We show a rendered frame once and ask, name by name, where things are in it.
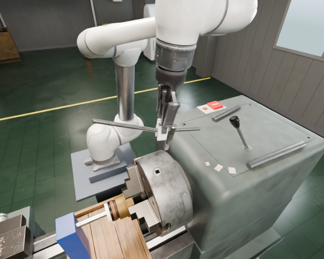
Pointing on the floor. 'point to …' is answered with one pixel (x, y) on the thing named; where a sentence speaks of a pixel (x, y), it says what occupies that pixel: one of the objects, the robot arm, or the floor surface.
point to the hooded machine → (149, 52)
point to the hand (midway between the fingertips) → (161, 129)
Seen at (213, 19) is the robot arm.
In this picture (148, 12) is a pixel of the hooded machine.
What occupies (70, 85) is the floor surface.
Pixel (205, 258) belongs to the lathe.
